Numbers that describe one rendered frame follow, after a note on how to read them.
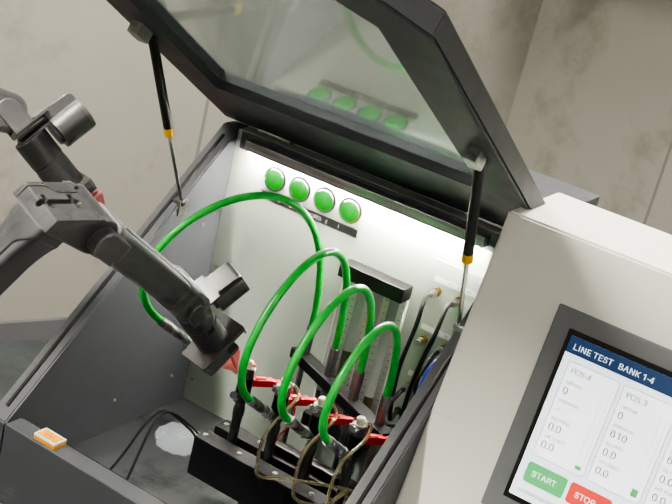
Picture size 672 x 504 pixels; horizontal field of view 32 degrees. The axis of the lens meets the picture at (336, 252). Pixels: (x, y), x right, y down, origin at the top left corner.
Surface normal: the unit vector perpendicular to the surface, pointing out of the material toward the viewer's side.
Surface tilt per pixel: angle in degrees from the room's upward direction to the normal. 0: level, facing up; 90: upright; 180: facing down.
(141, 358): 90
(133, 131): 90
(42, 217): 62
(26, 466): 90
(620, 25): 90
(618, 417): 76
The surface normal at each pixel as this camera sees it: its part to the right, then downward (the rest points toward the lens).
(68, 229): 0.64, 0.67
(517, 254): -0.45, -0.04
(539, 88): -0.79, 0.03
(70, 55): 0.57, 0.40
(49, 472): -0.52, 0.18
